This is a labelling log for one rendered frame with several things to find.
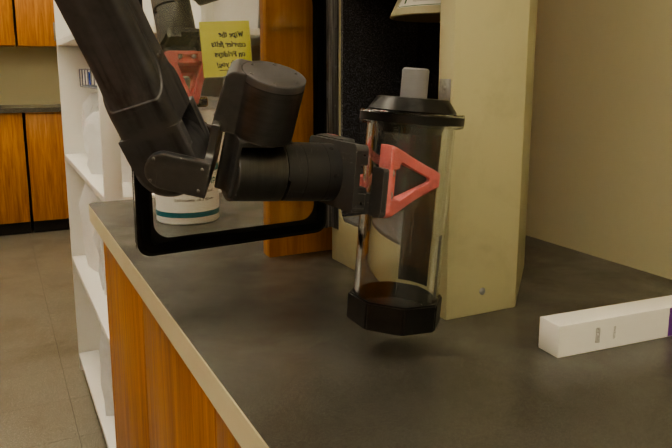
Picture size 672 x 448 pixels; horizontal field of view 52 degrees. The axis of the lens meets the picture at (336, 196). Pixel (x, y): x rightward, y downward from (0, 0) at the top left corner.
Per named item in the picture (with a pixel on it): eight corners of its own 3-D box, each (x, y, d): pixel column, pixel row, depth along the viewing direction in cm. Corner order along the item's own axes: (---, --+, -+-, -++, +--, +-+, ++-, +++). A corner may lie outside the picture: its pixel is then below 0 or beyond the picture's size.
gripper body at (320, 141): (325, 135, 72) (259, 132, 69) (374, 145, 63) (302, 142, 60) (320, 195, 73) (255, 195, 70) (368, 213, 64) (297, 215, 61)
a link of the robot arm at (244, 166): (204, 180, 65) (221, 213, 61) (217, 116, 62) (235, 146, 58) (271, 181, 69) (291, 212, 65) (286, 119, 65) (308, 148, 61)
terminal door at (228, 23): (326, 231, 110) (326, -28, 103) (137, 258, 94) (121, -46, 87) (324, 230, 111) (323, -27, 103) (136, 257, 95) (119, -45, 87)
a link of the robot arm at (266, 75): (163, 143, 67) (141, 185, 60) (179, 32, 62) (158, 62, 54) (281, 170, 69) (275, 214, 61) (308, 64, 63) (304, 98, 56)
